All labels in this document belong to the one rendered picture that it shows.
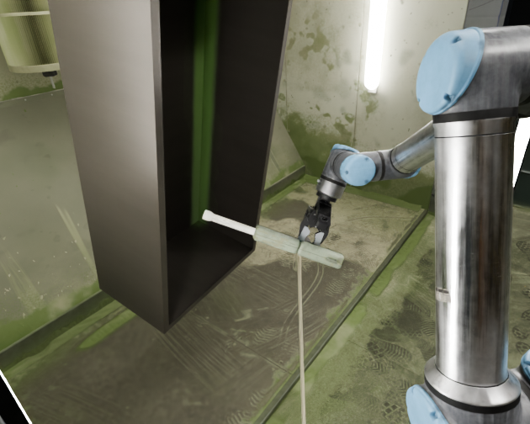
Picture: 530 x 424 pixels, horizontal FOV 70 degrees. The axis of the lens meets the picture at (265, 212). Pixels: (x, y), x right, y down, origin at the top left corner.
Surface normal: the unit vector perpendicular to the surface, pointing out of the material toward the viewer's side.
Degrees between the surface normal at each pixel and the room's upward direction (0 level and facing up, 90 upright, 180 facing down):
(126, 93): 90
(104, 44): 90
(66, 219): 57
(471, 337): 75
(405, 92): 90
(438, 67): 83
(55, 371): 0
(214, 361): 0
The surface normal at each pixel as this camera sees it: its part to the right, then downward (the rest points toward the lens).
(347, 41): -0.61, 0.41
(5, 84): 0.79, 0.27
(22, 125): 0.64, -0.25
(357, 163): 0.07, 0.30
